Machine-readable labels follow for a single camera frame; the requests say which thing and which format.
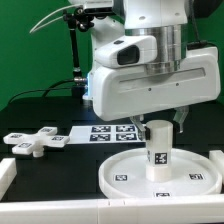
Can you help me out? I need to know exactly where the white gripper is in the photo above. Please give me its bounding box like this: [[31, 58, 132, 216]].
[[92, 47, 221, 141]]

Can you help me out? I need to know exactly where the white round table top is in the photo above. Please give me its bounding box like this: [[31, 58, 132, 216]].
[[98, 148, 222, 198]]

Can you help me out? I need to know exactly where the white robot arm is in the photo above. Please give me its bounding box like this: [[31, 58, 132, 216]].
[[88, 0, 220, 139]]

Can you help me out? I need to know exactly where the white marker sheet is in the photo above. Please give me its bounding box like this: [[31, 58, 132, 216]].
[[69, 124, 140, 144]]

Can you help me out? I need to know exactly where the white cross-shaped table base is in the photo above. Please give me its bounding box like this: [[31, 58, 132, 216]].
[[3, 127, 70, 158]]

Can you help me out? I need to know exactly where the white left fence block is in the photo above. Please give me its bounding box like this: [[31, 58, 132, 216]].
[[0, 158, 17, 200]]

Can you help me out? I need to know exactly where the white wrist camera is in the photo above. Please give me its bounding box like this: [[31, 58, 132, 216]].
[[95, 36, 157, 68]]

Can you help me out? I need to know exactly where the white front fence rail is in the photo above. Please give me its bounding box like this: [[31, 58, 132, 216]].
[[0, 195, 224, 224]]

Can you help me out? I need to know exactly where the black cable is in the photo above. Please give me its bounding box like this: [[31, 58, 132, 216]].
[[7, 78, 88, 105]]

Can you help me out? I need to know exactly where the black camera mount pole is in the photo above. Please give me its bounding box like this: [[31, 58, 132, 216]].
[[63, 7, 94, 97]]

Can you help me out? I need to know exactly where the white cable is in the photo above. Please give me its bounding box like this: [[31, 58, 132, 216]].
[[29, 4, 81, 34]]

